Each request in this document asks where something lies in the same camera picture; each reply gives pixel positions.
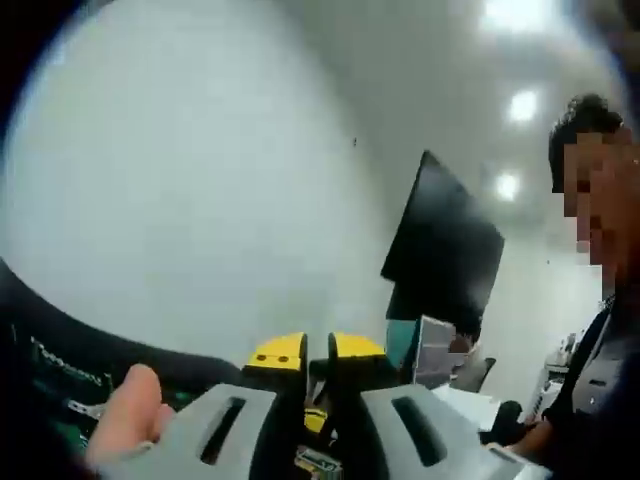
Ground teal monitor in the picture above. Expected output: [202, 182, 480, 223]
[384, 319, 422, 387]

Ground row of silver sockets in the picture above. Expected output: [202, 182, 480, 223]
[28, 335, 115, 387]

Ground black toolbox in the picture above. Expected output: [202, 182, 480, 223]
[0, 319, 241, 459]

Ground black wall screen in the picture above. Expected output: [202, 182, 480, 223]
[379, 148, 507, 334]

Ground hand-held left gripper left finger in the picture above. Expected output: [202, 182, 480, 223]
[92, 329, 309, 480]

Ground open laptop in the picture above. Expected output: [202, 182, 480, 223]
[413, 313, 460, 387]

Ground white desk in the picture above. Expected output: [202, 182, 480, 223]
[430, 383, 507, 432]

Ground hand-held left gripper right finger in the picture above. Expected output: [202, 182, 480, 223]
[326, 330, 553, 480]

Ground person's black shirt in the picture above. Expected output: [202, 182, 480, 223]
[542, 294, 640, 471]

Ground round ceiling light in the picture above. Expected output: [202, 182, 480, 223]
[507, 88, 540, 123]
[494, 171, 522, 200]
[478, 0, 547, 32]

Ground person's left hand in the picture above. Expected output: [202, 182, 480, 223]
[87, 362, 177, 467]

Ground person's head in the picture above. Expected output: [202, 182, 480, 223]
[547, 92, 640, 301]

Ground black yellow green tool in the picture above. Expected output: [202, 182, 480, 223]
[293, 372, 346, 476]

